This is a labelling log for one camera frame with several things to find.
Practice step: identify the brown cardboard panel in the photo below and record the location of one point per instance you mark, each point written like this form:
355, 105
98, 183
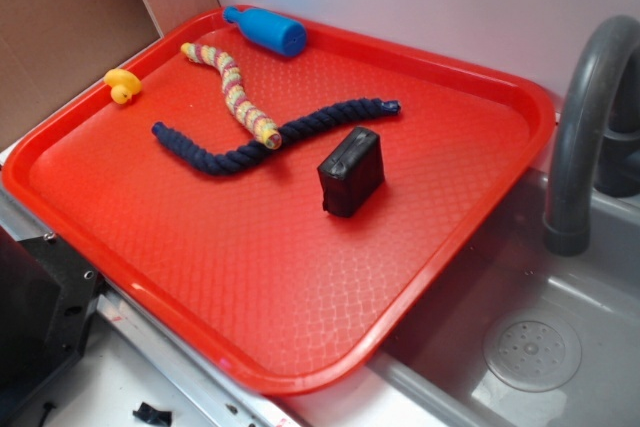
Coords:
52, 50

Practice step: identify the aluminium frame rail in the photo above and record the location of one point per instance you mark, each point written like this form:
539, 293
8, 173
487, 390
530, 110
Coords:
130, 360

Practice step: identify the red plastic tray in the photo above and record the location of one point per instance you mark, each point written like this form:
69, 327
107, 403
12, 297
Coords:
250, 270

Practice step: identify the blue plastic bottle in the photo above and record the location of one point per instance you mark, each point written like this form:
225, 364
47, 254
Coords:
274, 32

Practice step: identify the grey plastic sink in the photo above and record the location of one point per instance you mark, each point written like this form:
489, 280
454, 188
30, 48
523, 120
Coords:
435, 354

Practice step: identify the black metal bracket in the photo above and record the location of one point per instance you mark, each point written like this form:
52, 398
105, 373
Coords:
48, 295

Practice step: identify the yellow rubber duck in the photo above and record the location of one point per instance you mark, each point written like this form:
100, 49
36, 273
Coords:
124, 85

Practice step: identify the grey curved faucet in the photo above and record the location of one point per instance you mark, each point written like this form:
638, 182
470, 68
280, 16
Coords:
597, 141

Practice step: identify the black tape scrap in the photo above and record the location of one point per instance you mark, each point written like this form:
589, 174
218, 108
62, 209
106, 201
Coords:
152, 416

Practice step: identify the round sink drain cover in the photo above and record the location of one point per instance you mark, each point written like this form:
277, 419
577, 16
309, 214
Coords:
532, 350

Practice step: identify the black taped block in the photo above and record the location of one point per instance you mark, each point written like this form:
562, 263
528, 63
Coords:
351, 172

